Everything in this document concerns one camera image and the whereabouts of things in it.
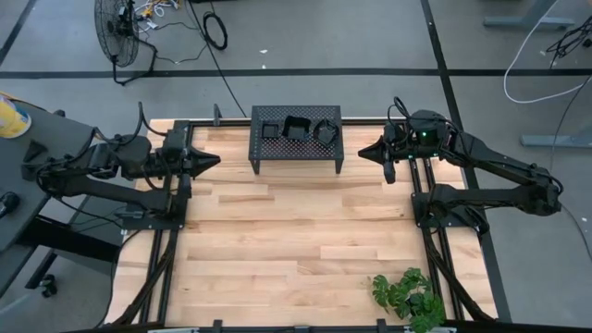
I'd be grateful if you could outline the grey side desk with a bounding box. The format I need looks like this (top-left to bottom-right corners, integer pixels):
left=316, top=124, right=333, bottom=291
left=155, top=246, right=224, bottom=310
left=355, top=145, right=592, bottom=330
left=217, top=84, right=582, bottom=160
left=0, top=99, right=98, bottom=300

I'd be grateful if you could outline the black metal table frame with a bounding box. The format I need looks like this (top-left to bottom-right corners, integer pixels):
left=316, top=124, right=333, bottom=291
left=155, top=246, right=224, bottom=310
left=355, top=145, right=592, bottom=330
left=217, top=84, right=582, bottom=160
left=104, top=103, right=500, bottom=333

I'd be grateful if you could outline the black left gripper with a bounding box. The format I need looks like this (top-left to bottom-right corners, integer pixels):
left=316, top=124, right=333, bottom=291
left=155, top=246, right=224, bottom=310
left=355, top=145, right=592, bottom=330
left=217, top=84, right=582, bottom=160
left=173, top=142, right=222, bottom=201

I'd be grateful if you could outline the black wavy square bowl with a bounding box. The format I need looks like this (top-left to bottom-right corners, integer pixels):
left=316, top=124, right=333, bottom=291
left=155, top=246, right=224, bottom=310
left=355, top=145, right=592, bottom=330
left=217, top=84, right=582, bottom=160
left=281, top=115, right=312, bottom=142

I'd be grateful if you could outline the black perforated metal rack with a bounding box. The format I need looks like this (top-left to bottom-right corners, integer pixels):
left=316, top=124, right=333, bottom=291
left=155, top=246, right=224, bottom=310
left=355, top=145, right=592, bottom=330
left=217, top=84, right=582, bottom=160
left=249, top=105, right=346, bottom=176

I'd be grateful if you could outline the black triangular part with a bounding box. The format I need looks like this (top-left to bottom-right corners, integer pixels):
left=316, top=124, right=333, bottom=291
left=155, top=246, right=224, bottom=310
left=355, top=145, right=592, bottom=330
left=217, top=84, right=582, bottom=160
left=22, top=139, right=49, bottom=163
left=19, top=162, right=41, bottom=182

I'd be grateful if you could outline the long black cable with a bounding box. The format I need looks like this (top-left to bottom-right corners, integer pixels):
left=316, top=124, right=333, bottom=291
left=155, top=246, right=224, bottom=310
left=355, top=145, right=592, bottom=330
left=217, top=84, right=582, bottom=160
left=187, top=0, right=249, bottom=119

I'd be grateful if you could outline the black floor fan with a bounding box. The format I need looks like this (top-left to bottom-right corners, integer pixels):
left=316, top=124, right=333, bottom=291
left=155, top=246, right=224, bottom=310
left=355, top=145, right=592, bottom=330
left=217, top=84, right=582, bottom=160
left=93, top=0, right=158, bottom=87

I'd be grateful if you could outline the white floor cable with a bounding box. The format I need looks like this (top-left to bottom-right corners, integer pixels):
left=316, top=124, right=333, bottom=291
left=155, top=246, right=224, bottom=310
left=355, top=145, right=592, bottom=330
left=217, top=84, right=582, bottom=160
left=502, top=0, right=592, bottom=105

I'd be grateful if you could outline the green artificial plant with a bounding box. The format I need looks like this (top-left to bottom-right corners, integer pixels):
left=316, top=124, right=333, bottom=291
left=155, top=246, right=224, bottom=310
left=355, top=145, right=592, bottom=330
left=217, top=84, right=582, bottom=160
left=371, top=266, right=448, bottom=333

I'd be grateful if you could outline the black cable bundle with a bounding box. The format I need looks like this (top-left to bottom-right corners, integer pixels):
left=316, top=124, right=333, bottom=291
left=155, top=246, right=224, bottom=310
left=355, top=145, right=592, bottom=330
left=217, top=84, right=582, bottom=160
left=545, top=16, right=592, bottom=59

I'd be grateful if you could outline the black desk caster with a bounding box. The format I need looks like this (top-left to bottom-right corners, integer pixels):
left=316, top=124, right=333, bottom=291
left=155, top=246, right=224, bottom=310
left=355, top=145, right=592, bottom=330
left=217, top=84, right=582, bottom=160
left=39, top=274, right=59, bottom=299

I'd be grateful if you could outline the grey desk foot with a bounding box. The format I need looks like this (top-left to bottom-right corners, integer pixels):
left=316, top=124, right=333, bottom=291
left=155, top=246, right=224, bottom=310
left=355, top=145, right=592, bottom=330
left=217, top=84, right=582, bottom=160
left=521, top=124, right=592, bottom=149
left=483, top=0, right=577, bottom=30

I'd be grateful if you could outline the small black square cup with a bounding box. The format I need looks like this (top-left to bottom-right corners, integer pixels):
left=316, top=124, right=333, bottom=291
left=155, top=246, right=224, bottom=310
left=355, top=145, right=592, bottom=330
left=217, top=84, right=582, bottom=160
left=261, top=122, right=281, bottom=142

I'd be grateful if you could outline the white power strip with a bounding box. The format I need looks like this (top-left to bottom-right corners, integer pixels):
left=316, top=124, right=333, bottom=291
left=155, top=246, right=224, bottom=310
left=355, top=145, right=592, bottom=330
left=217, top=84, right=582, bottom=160
left=133, top=0, right=182, bottom=30

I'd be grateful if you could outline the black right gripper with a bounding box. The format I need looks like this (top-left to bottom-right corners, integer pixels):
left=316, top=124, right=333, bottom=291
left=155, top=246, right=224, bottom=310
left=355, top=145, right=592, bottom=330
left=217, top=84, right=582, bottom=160
left=357, top=135, right=401, bottom=186

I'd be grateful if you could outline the thin black floor cable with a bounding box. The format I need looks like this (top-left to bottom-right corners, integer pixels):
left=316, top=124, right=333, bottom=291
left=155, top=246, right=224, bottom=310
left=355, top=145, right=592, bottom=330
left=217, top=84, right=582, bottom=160
left=549, top=73, right=592, bottom=263

